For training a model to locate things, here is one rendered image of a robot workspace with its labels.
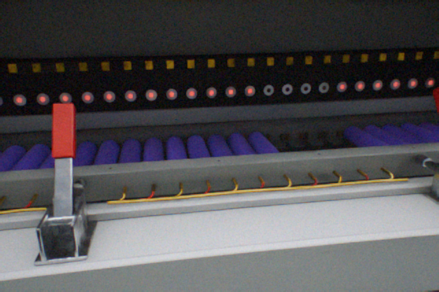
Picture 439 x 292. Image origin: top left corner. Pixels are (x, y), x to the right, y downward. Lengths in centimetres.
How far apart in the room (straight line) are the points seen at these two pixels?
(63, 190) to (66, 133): 4
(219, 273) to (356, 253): 9
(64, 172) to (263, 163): 14
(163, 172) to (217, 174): 4
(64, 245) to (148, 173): 8
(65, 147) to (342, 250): 18
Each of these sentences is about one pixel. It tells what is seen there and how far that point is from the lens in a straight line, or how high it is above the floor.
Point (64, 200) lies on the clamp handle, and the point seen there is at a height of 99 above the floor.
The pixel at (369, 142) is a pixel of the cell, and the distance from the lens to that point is 37.
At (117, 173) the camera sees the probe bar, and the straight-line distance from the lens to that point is 28.
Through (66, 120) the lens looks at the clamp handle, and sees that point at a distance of 25.
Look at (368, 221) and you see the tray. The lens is 27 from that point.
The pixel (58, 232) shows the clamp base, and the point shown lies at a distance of 26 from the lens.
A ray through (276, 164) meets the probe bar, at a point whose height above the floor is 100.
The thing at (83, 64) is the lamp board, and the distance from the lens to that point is 38.
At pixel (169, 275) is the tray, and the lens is 23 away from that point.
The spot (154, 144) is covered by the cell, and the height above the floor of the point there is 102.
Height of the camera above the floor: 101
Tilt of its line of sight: level
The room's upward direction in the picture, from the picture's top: 4 degrees counter-clockwise
